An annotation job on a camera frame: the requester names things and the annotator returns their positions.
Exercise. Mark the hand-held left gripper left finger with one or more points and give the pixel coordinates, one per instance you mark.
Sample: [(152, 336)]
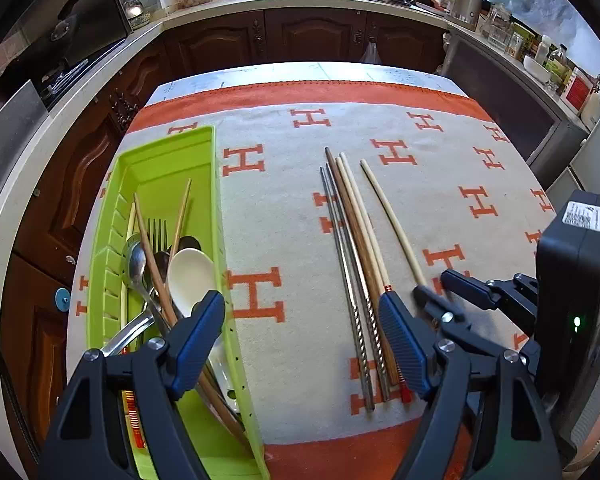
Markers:
[(195, 350)]

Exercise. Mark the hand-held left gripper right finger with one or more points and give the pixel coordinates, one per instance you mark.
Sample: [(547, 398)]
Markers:
[(405, 345)]

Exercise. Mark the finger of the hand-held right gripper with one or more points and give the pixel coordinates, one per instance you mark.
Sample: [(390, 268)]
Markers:
[(467, 287), (442, 310)]

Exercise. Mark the white ceramic spoon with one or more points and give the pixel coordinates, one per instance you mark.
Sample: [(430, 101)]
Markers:
[(190, 280)]

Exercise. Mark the cream chopstick red end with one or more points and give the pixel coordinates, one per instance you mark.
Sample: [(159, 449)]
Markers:
[(395, 225), (362, 215)]

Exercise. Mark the wooden chopsticks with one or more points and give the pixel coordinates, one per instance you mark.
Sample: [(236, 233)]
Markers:
[(152, 255)]

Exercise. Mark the metal spoon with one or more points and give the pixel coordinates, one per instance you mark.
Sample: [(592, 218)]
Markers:
[(190, 242), (132, 262)]

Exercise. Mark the metal fork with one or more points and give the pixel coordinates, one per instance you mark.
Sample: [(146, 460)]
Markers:
[(157, 235)]

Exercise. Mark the green plastic tray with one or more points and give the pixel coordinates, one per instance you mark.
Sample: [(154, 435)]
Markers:
[(170, 160)]

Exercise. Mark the person's right hand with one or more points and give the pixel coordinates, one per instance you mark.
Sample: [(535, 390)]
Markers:
[(597, 440)]

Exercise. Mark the metal chopstick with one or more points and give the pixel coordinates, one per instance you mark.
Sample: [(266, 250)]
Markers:
[(358, 360), (375, 355)]

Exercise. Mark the brown wooden chopstick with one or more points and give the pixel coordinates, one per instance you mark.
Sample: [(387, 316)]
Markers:
[(355, 215), (347, 210)]

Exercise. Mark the orange beige printed blanket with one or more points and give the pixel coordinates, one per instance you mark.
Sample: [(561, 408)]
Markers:
[(290, 240)]

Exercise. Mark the red label box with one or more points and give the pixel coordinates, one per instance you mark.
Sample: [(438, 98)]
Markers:
[(576, 89)]

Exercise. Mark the grey metal cabinet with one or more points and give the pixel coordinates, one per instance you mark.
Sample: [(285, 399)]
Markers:
[(505, 95)]

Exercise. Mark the white bowl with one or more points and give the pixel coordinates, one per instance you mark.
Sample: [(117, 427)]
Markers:
[(536, 69)]

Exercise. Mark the clear plastic container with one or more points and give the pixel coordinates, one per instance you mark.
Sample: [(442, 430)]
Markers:
[(495, 30)]

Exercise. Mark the white plastic bag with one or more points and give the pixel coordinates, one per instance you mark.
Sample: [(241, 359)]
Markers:
[(370, 52)]

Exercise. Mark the brown wooden kitchen cabinets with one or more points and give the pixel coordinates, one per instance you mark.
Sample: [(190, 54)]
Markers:
[(305, 35)]

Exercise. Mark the black cooking range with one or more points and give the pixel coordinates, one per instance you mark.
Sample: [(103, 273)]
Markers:
[(80, 45)]

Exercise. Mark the white kitchen countertop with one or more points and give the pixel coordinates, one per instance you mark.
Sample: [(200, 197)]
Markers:
[(300, 1)]

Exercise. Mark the glass jar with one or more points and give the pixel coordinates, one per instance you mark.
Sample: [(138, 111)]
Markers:
[(134, 10)]

